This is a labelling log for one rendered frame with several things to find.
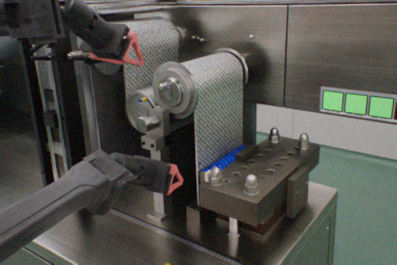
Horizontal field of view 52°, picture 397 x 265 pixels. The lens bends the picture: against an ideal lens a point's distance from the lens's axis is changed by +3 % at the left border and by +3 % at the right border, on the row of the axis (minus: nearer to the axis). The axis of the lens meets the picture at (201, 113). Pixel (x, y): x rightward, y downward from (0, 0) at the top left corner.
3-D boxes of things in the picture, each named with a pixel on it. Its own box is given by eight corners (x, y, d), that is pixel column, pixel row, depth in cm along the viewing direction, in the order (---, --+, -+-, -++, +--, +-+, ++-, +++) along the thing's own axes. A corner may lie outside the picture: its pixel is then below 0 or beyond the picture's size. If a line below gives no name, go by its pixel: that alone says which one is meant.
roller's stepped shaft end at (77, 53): (64, 62, 104) (62, 49, 103) (84, 58, 109) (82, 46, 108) (72, 63, 102) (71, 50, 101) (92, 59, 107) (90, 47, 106)
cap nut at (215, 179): (205, 184, 98) (205, 167, 97) (213, 178, 101) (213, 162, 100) (218, 188, 96) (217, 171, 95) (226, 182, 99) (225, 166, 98)
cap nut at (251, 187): (240, 193, 94) (240, 175, 92) (248, 186, 97) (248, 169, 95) (254, 197, 92) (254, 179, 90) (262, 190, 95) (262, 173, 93)
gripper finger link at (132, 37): (144, 78, 84) (115, 54, 76) (120, 75, 88) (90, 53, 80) (156, 50, 85) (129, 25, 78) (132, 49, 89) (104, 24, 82)
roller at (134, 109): (127, 128, 114) (123, 88, 110) (182, 106, 134) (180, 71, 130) (158, 136, 107) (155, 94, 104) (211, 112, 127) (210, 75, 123)
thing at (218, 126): (196, 176, 104) (193, 110, 99) (241, 146, 122) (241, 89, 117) (198, 177, 104) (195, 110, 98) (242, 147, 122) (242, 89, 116)
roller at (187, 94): (156, 110, 104) (152, 67, 101) (211, 89, 124) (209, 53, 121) (190, 116, 98) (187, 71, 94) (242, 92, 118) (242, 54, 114)
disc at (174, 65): (154, 115, 107) (149, 60, 102) (156, 114, 107) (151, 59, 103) (198, 122, 98) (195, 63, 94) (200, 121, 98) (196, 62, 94)
